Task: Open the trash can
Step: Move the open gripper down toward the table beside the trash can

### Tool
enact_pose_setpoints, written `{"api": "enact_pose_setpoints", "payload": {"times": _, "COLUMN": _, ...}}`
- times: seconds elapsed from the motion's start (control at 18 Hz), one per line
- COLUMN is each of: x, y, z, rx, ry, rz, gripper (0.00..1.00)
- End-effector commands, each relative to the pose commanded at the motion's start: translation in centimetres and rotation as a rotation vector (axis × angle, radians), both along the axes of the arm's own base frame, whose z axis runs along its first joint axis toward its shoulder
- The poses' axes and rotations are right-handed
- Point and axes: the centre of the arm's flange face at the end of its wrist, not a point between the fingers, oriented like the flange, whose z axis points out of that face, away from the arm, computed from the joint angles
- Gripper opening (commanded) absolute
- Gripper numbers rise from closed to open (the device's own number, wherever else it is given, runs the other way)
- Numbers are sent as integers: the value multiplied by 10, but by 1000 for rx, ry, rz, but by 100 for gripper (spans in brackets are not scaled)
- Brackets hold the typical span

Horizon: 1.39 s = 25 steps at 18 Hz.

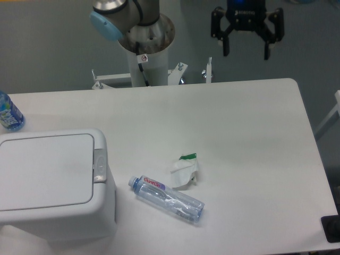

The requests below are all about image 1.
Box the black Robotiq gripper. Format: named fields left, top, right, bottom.
left=210, top=0, right=285, bottom=60

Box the blue labelled water bottle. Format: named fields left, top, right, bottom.
left=1, top=91, right=25, bottom=132

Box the empty clear plastic bottle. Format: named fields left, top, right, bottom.
left=128, top=175, right=205, bottom=223

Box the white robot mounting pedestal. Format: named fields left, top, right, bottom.
left=91, top=39, right=215, bottom=90

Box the white plastic trash can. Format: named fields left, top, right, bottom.
left=1, top=129, right=117, bottom=242

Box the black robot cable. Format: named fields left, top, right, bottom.
left=134, top=41, right=151, bottom=87

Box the crumpled white paper wrapper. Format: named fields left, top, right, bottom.
left=170, top=153, right=199, bottom=190

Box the white trash can lid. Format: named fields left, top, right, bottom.
left=1, top=134, right=94, bottom=211

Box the white metal frame right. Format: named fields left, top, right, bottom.
left=314, top=90, right=339, bottom=141

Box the black table clamp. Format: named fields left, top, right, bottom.
left=321, top=215, right=339, bottom=243

